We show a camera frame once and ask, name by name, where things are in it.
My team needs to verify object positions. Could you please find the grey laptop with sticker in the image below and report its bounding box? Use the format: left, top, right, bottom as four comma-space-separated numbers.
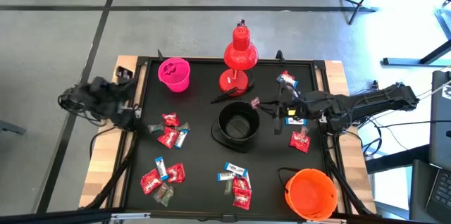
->
428, 70, 451, 173

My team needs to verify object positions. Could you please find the black floor cable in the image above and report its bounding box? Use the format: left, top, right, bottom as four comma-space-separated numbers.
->
373, 120, 451, 130

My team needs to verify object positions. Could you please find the grey furniture foot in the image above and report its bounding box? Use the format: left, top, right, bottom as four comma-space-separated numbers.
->
0, 119, 27, 136

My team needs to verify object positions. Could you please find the pink plastic bucket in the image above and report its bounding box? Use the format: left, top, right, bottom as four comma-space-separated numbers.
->
157, 57, 192, 94

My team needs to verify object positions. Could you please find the red desk lamp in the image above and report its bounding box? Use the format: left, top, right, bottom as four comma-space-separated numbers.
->
218, 19, 260, 97

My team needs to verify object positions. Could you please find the black plastic bucket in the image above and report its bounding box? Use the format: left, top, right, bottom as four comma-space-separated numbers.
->
210, 101, 261, 154

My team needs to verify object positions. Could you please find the dark grey laptop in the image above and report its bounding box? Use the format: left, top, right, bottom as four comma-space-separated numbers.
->
408, 159, 451, 224

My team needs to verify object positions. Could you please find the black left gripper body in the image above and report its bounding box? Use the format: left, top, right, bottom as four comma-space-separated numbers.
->
114, 75, 139, 94

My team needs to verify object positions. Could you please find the black cable conduit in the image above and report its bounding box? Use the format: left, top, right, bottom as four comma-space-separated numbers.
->
323, 134, 376, 217
82, 128, 138, 211

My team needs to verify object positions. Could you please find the black camera rig frame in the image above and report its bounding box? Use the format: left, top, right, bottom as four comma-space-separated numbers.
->
0, 206, 451, 224

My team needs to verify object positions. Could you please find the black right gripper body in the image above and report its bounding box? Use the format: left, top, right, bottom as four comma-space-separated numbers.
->
273, 81, 334, 136

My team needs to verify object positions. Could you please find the orange plastic bucket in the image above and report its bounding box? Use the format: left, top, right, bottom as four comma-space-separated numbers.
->
278, 166, 338, 221

